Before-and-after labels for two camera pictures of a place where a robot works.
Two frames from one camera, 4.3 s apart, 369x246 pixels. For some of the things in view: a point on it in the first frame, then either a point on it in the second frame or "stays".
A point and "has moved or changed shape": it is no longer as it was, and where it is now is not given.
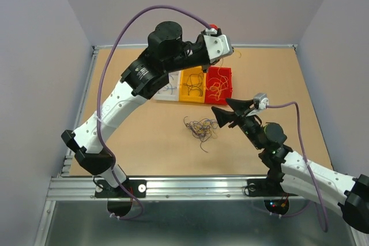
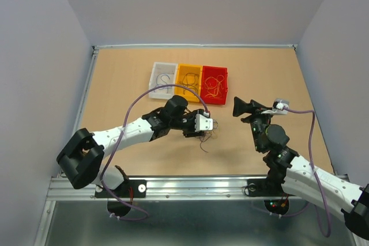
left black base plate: (138, 188) stays
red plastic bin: (218, 85) has moved or changed shape
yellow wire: (218, 84) has moved or changed shape
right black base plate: (266, 187) stays
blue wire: (170, 88) has moved or changed shape
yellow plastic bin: (192, 84) has moved or changed shape
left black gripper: (206, 67) → (191, 132)
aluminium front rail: (200, 188) stays
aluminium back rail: (117, 46) stays
